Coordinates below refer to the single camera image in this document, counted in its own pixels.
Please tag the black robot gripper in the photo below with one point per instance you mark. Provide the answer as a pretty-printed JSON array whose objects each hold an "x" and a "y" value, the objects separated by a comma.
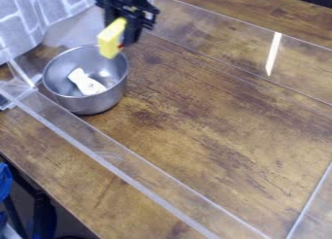
[{"x": 140, "y": 13}]

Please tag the yellow butter block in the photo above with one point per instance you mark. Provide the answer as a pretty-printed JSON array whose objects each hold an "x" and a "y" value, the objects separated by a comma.
[{"x": 111, "y": 38}]

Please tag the stainless steel bowl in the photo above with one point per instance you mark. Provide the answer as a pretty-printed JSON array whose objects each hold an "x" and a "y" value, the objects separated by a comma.
[{"x": 108, "y": 71}]

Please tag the white object in bowl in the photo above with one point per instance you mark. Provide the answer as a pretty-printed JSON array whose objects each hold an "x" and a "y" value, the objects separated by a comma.
[{"x": 86, "y": 84}]

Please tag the grey brick pattern cloth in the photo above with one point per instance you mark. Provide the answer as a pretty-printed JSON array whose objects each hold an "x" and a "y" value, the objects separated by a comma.
[{"x": 26, "y": 20}]

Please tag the clear acrylic barrier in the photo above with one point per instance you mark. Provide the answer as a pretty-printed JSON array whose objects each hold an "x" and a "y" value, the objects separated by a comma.
[{"x": 216, "y": 149}]

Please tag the blue object at edge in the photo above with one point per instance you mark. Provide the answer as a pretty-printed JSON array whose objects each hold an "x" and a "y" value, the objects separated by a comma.
[{"x": 6, "y": 184}]

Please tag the black table leg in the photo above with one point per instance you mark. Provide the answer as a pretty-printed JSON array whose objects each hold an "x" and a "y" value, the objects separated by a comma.
[{"x": 44, "y": 217}]

